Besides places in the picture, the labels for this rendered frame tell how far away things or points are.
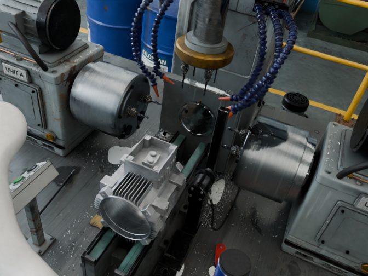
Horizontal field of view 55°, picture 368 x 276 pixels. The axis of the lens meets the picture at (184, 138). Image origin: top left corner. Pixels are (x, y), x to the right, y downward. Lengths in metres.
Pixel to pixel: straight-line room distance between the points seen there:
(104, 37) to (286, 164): 2.35
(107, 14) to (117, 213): 2.23
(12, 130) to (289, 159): 0.73
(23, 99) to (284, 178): 0.94
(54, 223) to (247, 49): 0.87
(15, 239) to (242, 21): 0.94
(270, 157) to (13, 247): 0.71
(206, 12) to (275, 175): 0.50
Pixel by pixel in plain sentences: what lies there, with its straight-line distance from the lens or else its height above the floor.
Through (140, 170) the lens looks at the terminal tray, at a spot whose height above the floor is 1.13.
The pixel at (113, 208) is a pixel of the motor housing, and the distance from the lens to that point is 1.04.
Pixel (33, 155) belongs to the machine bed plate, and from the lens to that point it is 1.48.
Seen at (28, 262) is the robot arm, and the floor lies 1.24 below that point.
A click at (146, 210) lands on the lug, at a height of 1.09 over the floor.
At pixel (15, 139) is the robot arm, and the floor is 1.32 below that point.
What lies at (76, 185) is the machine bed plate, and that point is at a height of 0.80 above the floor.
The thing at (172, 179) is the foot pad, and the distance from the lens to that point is 0.98.
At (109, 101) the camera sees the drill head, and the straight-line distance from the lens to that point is 1.19.
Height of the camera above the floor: 1.78
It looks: 39 degrees down
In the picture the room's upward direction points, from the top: 9 degrees clockwise
